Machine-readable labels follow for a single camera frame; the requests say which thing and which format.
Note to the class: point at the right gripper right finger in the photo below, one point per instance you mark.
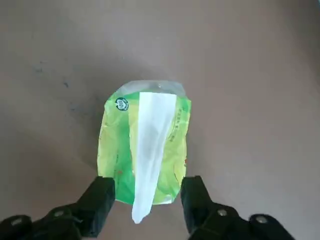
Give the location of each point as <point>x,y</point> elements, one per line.
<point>195,205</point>

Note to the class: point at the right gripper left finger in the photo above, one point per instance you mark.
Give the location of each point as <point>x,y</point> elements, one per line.
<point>97,205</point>

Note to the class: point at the white tissue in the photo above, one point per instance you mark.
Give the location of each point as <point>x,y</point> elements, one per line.
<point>152,140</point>

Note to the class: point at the green tissue pack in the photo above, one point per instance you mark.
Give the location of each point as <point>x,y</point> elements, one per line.
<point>115,145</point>

